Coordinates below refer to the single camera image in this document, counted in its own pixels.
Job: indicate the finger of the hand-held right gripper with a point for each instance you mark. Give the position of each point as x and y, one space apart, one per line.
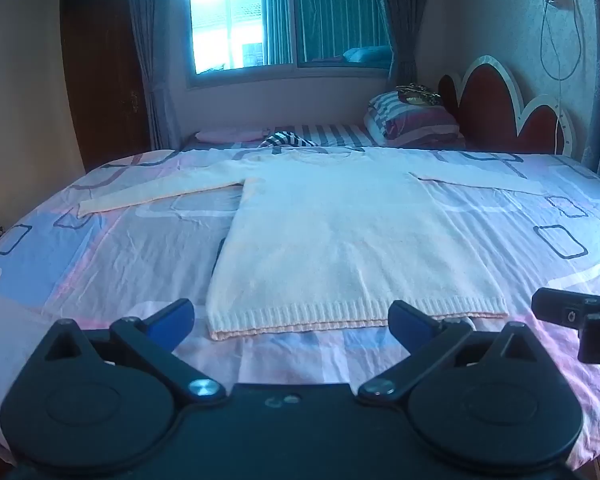
555 305

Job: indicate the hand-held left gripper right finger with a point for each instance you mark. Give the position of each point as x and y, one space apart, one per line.
410 325

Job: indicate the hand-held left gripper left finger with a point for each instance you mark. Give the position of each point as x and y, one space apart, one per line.
172 320

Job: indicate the white knitted sweater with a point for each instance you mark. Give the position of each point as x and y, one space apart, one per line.
350 240

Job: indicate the pastel patterned bed sheet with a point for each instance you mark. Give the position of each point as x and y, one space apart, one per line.
105 260

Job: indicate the pink pillow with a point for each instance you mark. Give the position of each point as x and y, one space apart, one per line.
227 135

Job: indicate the striped bed sheet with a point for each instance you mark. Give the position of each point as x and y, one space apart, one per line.
340 135

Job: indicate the striped folded quilt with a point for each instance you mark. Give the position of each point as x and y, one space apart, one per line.
415 120

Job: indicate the red scalloped headboard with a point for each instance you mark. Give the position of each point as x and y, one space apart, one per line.
490 105

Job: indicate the black and white striped cloth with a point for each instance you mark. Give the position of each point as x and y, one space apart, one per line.
287 139

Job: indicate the dark wooden door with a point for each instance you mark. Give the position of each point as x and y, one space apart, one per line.
102 70

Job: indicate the window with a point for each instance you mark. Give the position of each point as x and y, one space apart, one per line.
320 15

